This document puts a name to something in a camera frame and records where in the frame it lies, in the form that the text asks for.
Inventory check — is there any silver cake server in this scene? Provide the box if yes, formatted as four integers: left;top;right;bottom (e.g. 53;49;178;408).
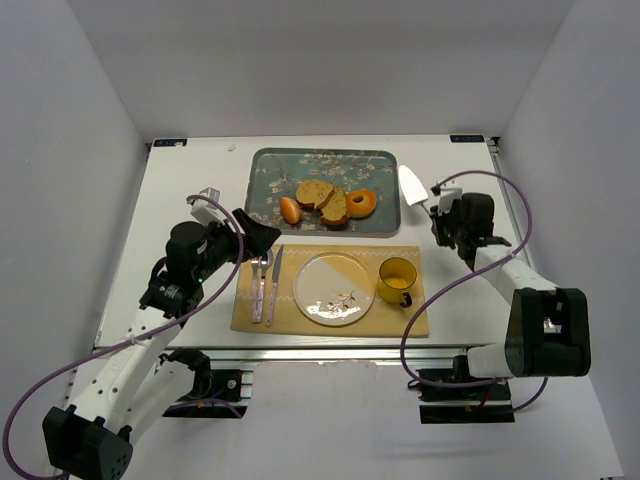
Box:
398;165;431;216

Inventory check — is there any orange bagel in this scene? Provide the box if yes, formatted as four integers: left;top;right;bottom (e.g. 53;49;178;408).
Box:
346;189;377;219

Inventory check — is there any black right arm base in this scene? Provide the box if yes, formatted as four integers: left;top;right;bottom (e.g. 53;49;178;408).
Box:
407;380;515;425

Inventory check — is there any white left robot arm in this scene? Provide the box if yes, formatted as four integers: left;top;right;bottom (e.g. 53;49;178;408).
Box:
43;209;281;479

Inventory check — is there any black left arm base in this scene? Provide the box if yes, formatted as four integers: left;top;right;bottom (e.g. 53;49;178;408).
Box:
154;349;253;419

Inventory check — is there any round orange bread roll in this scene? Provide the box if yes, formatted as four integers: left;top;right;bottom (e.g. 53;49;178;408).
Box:
280;197;302;225

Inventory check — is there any large toasted bread slice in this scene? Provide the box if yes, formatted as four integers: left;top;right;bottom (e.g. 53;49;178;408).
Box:
295;179;334;210

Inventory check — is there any small toasted bread slice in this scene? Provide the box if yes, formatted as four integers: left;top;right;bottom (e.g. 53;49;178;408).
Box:
320;187;350;226

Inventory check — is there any blue floral serving tray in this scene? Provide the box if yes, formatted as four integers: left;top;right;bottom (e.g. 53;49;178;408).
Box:
245;147;401;237

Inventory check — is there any yellow mug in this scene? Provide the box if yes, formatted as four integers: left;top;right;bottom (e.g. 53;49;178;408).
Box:
377;257;417;308

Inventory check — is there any white and yellow plate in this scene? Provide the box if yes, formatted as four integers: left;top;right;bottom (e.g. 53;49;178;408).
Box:
293;253;375;328

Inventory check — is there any blue label right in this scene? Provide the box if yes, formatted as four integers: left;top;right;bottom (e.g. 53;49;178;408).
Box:
449;134;485;143

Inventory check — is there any blue label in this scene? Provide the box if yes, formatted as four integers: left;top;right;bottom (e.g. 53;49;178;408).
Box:
153;138;188;148
449;134;485;143

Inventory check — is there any yellow placemat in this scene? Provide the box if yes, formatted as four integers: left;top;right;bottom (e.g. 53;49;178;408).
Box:
231;244;425;338

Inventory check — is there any blue label left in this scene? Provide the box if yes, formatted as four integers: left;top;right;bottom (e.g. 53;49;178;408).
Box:
153;138;188;148

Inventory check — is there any silver spoon pink handle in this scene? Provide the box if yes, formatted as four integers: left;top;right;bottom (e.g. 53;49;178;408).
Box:
254;249;274;323

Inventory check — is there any silver fork pink handle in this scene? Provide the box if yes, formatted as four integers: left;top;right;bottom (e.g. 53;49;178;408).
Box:
251;257;262;323

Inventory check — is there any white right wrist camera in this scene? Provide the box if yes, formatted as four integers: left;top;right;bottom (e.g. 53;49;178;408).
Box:
429;180;462;216

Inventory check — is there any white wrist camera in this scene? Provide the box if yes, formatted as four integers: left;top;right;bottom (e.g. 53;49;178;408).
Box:
429;180;462;216
187;187;224;227

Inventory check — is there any silver knife pink handle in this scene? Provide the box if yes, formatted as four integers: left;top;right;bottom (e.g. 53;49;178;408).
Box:
265;244;284;327

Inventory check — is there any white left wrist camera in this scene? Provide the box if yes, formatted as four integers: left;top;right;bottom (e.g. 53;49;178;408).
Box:
187;187;224;227

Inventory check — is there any aluminium table rail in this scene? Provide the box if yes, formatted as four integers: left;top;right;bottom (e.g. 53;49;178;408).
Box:
92;343;476;363

